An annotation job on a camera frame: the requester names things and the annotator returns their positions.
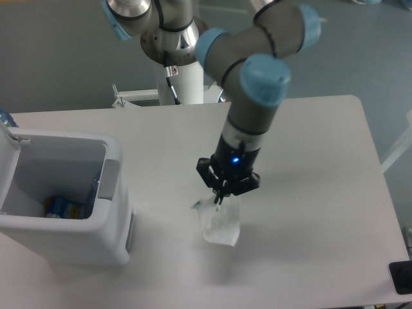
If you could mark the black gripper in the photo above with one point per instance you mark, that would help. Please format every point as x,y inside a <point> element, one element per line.
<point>229,171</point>

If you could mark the white plastic wrapper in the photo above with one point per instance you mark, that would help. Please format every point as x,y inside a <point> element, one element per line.
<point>219,222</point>

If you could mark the clear crushed plastic bottle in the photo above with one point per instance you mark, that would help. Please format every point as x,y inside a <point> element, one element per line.
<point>92,192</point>

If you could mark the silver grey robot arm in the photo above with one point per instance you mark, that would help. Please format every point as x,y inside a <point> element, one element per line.
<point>249,66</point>

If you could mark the white plastic trash can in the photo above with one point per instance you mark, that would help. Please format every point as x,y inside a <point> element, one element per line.
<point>64,196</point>

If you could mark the blue yellow snack packet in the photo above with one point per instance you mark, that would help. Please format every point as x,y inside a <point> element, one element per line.
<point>63,208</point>

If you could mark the black device at table edge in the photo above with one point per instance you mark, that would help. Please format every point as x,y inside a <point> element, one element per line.
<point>401,276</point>

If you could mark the blue capped bottle behind bin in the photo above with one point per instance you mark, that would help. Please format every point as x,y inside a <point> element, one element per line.
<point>7,119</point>

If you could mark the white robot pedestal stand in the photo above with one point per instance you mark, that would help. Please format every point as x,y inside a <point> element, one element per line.
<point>179,76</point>

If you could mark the white frame at right edge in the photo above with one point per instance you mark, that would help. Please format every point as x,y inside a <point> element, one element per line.
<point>399,147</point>

